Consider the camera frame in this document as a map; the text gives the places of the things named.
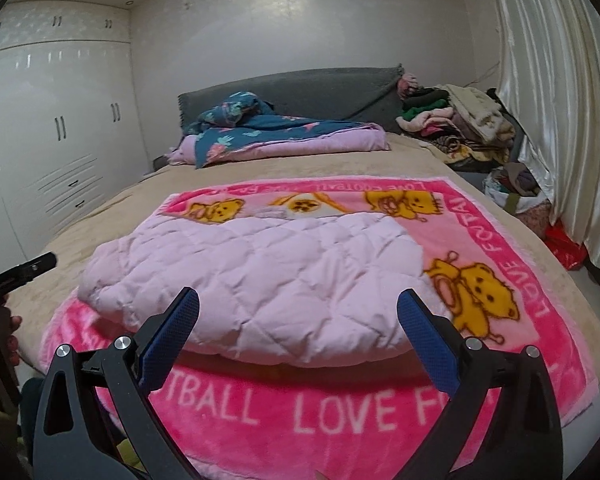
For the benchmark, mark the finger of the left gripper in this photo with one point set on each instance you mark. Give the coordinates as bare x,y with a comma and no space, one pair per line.
25,273

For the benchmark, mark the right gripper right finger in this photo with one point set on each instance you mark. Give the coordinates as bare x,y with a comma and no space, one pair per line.
524,437

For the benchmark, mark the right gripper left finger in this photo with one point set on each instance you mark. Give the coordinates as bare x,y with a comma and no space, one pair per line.
71,439

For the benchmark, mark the pink quilted jacket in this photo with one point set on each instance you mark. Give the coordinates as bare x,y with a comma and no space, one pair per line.
308,292

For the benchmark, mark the bag of clothes on floor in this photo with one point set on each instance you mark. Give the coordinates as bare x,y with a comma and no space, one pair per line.
513,188

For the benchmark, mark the pile of folded clothes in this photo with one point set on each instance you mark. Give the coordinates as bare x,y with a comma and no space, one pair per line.
464,127

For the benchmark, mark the person's left hand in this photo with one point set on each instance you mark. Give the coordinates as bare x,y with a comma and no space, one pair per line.
9,344

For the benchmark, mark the pink bear fleece blanket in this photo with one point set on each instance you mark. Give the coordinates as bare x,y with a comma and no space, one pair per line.
237,420

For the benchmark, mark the white wardrobe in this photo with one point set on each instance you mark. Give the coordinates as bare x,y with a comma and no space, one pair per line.
69,129

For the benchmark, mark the red plastic bag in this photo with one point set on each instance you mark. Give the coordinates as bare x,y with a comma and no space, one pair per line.
570,254

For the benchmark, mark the blue floral pink quilt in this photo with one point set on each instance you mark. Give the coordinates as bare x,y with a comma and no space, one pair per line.
244,127

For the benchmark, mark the beige bed cover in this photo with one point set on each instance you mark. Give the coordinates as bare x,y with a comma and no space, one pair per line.
406,157

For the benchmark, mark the grey headboard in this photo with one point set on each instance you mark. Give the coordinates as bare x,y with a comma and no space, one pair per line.
360,94

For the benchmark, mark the white satin curtain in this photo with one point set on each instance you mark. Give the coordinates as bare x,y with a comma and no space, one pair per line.
550,81

